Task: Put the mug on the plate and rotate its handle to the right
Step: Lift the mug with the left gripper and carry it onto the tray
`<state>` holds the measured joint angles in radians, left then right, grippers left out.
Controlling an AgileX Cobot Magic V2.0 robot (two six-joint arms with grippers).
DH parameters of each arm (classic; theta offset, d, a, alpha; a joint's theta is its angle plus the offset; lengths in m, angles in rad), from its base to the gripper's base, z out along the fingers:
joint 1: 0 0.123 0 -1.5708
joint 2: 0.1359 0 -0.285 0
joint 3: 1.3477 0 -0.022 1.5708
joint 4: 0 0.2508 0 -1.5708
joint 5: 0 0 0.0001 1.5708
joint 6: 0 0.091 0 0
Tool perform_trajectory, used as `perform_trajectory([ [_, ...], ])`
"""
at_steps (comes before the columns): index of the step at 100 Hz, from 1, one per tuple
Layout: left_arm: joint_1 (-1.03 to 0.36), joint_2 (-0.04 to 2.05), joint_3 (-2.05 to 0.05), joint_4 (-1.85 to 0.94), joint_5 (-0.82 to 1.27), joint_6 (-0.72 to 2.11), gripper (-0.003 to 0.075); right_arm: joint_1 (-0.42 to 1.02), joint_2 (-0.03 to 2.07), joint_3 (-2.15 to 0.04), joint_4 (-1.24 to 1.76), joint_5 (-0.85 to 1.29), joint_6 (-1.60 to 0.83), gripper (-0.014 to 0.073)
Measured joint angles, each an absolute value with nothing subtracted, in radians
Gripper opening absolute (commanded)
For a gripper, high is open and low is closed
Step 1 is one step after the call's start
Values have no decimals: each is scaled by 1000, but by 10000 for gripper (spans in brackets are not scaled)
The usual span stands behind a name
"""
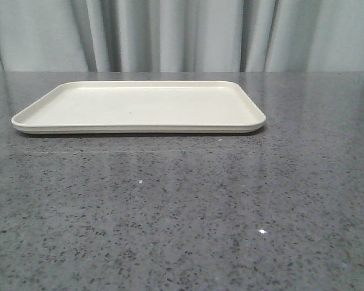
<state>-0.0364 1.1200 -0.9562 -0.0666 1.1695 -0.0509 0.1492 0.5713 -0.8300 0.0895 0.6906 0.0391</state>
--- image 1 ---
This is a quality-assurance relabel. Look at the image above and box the cream rectangular plastic tray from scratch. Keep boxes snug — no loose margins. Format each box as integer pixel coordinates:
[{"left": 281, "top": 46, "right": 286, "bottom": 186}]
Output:
[{"left": 11, "top": 81, "right": 266, "bottom": 135}]

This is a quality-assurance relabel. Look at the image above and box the pale grey-green curtain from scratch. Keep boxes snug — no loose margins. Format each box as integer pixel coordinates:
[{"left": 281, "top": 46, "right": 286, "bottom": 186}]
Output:
[{"left": 0, "top": 1, "right": 364, "bottom": 72}]

